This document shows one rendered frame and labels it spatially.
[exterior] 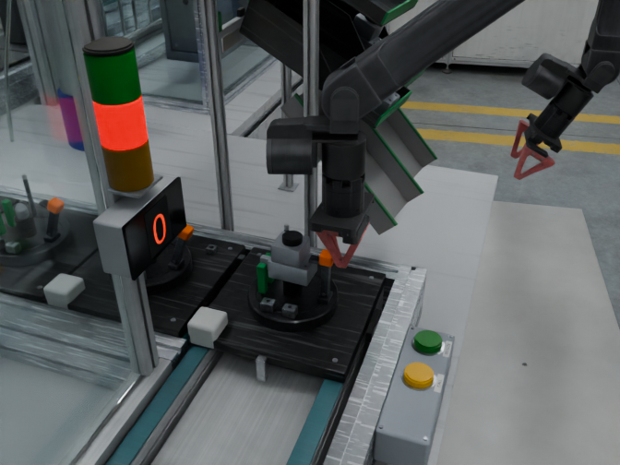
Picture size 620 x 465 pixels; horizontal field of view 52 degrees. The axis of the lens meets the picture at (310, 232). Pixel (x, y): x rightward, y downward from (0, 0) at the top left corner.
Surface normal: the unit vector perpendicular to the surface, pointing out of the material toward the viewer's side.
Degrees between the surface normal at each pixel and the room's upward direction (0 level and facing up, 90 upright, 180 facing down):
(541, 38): 90
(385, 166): 90
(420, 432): 0
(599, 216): 0
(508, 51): 90
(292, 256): 90
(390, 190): 45
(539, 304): 0
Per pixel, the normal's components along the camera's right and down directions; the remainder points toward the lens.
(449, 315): 0.00, -0.84
